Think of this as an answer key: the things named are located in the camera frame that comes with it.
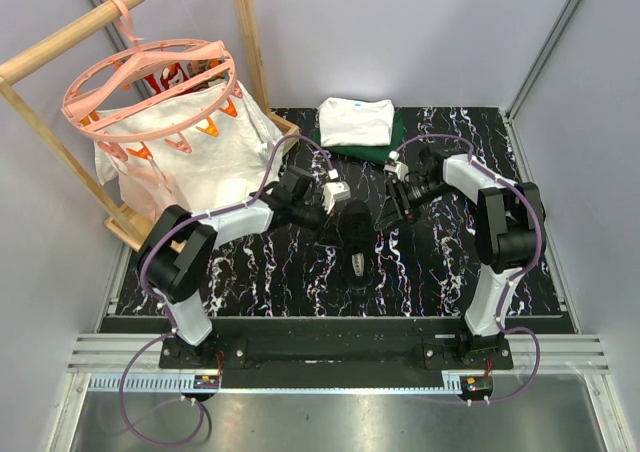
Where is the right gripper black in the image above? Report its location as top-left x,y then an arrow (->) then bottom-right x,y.
375,177 -> 456,234

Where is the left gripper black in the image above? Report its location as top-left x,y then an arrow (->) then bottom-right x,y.
290,197 -> 343,248

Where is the black canvas sneaker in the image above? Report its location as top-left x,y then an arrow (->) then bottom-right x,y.
338,199 -> 376,289

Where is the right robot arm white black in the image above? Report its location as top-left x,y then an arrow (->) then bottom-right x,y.
375,145 -> 546,369

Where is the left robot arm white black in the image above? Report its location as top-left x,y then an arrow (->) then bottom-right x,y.
137,166 -> 351,368

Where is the folded green garment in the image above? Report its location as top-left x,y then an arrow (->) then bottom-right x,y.
323,108 -> 405,165

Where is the folded white t-shirt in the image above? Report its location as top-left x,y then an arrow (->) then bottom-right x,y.
318,97 -> 395,147

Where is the white cloth hanging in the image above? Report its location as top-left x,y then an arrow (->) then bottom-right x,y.
95,93 -> 284,212

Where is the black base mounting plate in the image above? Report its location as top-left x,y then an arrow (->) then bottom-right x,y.
159,317 -> 514,392

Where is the pink cloth hanging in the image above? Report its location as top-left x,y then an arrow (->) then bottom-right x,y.
118,163 -> 189,222

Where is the pink round clip hanger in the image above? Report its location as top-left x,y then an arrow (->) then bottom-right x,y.
61,0 -> 239,162

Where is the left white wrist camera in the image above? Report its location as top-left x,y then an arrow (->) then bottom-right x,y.
322,169 -> 351,214

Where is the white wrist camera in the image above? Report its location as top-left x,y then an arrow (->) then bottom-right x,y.
384,151 -> 409,181
322,169 -> 351,214

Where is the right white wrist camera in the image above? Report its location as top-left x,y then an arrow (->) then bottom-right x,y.
384,151 -> 409,181

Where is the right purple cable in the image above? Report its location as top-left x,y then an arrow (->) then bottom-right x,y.
387,134 -> 546,406

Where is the purple cable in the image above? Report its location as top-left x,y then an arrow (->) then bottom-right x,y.
117,132 -> 341,448
387,134 -> 546,406

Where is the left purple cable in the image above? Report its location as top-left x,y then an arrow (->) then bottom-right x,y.
117,132 -> 341,448

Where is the wooden drying rack frame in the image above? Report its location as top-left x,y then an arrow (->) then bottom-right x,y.
0,0 -> 301,251

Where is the aluminium rail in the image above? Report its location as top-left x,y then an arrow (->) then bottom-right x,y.
67,334 -> 609,395

